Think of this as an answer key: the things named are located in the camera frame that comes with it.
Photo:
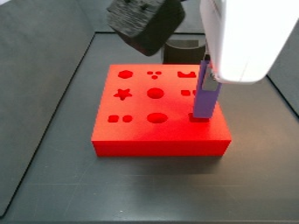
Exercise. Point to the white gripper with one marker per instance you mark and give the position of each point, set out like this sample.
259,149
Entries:
246,32

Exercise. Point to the purple rectangular peg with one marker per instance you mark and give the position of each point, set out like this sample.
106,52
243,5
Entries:
206,99

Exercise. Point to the black curved holder stand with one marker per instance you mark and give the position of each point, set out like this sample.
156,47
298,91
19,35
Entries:
183,52

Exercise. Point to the red shape-sorter block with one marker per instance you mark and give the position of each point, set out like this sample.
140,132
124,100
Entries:
144,115

